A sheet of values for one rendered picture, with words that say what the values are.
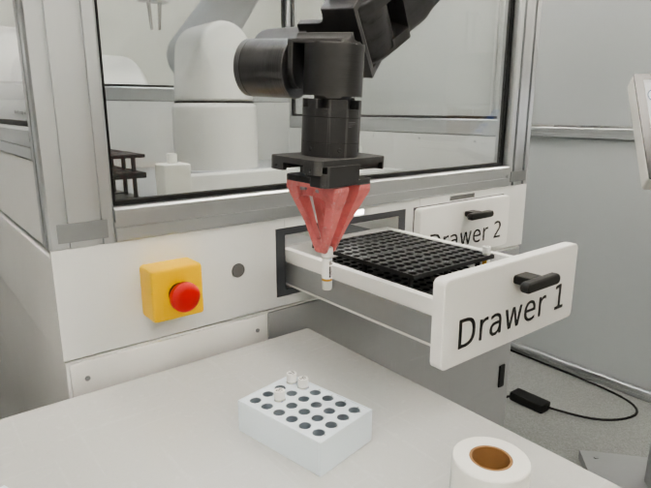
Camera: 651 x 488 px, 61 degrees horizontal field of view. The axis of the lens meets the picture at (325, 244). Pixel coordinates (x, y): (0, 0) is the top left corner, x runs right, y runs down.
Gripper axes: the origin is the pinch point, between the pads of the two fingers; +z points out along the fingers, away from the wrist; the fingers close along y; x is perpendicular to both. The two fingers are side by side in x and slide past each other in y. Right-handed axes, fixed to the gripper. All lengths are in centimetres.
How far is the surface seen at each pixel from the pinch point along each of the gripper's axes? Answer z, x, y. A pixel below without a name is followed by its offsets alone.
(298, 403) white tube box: 18.1, -1.0, 2.1
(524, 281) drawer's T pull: 6.2, 12.1, -23.6
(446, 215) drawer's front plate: 7, -17, -55
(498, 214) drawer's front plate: 9, -14, -72
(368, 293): 10.6, -5.1, -15.0
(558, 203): 25, -43, -197
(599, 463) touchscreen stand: 93, 4, -130
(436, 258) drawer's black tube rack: 7.5, -2.8, -28.0
